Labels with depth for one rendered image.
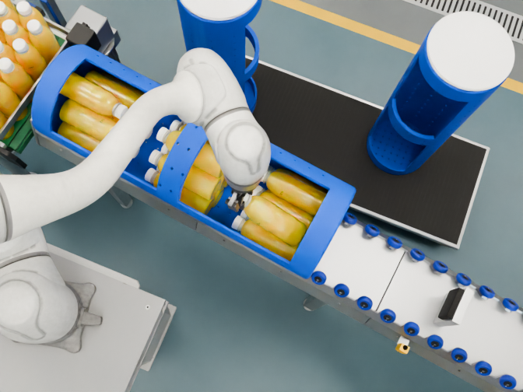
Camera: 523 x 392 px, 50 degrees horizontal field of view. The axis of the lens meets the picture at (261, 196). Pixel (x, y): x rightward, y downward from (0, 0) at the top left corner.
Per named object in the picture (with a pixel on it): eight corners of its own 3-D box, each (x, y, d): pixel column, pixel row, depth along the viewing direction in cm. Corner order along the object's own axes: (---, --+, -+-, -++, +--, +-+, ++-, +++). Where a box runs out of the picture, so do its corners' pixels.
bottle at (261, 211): (296, 227, 156) (243, 192, 150) (310, 222, 150) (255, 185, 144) (287, 249, 153) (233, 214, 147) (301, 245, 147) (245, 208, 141)
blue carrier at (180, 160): (301, 288, 162) (317, 268, 136) (47, 148, 171) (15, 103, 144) (343, 207, 172) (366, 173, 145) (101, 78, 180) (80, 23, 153)
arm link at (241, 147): (278, 176, 117) (250, 122, 120) (283, 152, 102) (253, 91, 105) (230, 197, 115) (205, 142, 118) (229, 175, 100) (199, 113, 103)
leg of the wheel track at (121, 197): (128, 210, 265) (94, 170, 204) (117, 204, 265) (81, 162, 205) (135, 200, 266) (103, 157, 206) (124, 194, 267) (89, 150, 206)
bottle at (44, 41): (70, 55, 186) (51, 25, 168) (57, 71, 184) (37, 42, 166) (53, 45, 187) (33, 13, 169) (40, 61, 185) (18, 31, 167)
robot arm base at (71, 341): (94, 356, 145) (89, 357, 140) (11, 341, 145) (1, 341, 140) (111, 287, 150) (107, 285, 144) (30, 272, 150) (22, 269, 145)
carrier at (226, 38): (210, 135, 260) (266, 113, 264) (194, 35, 175) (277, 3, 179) (187, 84, 266) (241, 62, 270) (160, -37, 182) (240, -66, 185)
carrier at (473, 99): (378, 109, 266) (357, 161, 259) (440, -1, 181) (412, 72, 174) (434, 131, 264) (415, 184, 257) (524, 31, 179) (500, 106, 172)
